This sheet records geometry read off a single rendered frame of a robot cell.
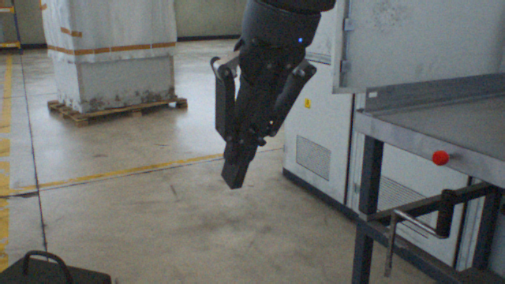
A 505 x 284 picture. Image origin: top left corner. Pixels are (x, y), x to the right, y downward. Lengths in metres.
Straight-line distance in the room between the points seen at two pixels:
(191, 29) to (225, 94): 11.90
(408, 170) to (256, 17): 1.67
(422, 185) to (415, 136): 0.95
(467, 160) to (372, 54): 0.62
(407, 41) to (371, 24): 0.14
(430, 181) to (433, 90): 0.69
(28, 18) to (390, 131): 10.84
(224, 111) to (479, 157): 0.63
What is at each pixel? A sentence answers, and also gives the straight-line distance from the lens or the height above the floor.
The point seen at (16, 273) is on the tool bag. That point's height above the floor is 0.20.
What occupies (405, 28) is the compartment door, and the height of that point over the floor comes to 1.04.
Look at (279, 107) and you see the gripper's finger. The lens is 0.51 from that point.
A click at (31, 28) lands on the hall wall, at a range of 11.59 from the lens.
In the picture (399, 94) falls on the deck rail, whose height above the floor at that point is 0.89.
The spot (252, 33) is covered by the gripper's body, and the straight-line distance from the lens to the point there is 0.43.
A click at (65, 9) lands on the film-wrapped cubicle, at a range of 4.28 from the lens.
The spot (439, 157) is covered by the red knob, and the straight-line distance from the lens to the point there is 0.98.
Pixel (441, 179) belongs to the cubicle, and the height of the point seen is 0.44.
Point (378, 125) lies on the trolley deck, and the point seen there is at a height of 0.83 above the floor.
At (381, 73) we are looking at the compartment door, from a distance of 1.52.
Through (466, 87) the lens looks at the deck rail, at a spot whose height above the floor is 0.88.
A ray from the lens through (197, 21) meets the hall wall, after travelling 12.40.
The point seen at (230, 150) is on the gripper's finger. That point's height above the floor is 0.97.
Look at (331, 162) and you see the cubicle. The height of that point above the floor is 0.27.
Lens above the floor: 1.14
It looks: 19 degrees down
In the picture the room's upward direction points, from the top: straight up
